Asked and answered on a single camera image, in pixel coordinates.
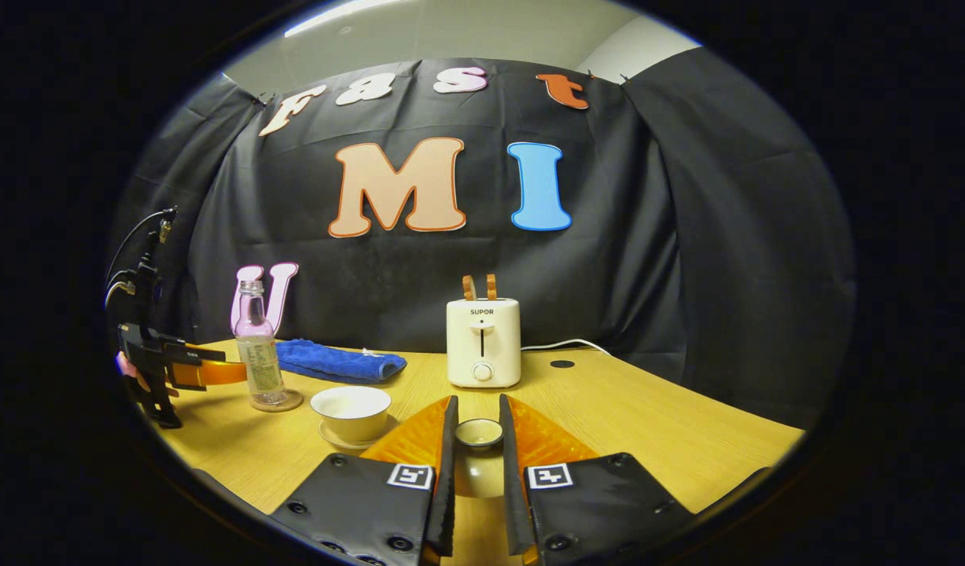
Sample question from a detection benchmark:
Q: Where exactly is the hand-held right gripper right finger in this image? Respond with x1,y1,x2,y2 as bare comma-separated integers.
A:
498,393,695,566

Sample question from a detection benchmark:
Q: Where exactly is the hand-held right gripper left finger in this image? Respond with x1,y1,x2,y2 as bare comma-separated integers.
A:
270,395,460,566

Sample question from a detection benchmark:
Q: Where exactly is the white teacup lid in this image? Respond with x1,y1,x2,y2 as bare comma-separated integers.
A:
453,419,506,499

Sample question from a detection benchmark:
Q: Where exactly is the clear plastic water bottle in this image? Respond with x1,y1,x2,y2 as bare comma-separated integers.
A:
232,281,288,408

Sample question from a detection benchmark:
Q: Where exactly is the white ceramic teacup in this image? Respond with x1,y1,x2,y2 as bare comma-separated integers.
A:
310,385,392,443

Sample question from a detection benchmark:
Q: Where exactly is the white saucer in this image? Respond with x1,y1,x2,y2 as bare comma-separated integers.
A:
319,421,400,451

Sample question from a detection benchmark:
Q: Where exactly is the blue towel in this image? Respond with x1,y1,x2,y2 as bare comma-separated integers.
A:
275,339,408,384

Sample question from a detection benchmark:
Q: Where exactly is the cream toaster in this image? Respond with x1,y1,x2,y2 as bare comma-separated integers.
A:
447,297,522,388

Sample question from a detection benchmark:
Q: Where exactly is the black backdrop cloth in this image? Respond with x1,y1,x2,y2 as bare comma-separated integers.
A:
109,57,856,429

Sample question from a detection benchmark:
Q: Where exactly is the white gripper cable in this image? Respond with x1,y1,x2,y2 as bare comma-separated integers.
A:
105,270,138,309

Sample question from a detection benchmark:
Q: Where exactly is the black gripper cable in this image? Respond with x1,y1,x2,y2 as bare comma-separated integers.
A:
105,206,176,285

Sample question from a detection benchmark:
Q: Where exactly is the white power cable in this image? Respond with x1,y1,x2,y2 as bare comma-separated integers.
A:
520,339,609,356

